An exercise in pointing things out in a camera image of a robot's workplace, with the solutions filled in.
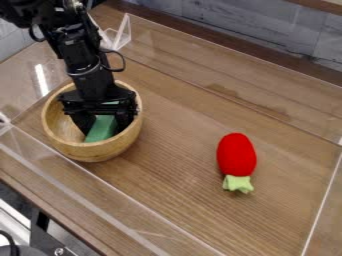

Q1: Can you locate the red plush strawberry toy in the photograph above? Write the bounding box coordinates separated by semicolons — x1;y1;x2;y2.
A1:
217;133;257;194

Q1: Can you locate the clear acrylic corner bracket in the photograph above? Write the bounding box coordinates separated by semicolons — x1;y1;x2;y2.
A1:
99;14;133;51

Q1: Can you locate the black metal table frame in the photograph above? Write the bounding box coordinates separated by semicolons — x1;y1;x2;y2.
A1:
30;208;92;256

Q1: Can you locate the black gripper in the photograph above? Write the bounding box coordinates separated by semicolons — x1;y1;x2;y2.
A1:
58;70;137;135

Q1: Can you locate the clear acrylic enclosure wall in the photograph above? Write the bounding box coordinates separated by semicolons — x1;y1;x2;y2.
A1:
0;18;342;256

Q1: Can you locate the green foam block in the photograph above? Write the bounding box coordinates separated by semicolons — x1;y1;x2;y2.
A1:
83;99;121;144

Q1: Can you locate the brown wooden bowl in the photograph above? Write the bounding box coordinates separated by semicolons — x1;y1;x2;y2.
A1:
42;82;143;162

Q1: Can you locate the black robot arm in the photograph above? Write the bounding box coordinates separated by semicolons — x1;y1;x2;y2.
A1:
0;0;138;134

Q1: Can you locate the black cable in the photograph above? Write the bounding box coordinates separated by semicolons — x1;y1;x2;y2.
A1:
99;49;127;73

